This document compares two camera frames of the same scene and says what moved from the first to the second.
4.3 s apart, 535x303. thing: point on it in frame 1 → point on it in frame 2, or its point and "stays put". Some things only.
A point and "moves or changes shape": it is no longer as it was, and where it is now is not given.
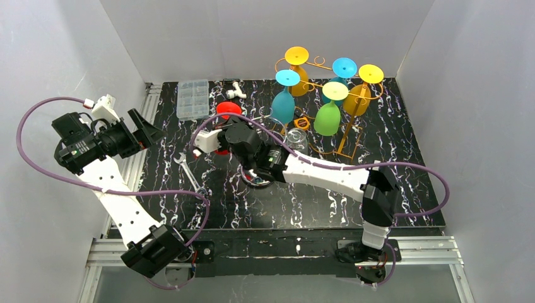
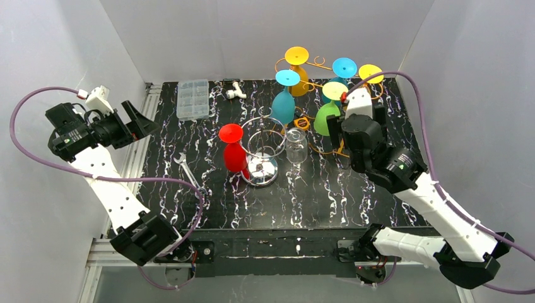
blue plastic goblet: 342,68 stays put
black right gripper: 225,136 → 334,127
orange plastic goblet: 296,57 stays put
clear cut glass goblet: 296,139 stays put
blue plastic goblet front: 283,105 stays put
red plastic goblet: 227,107 moves or changes shape
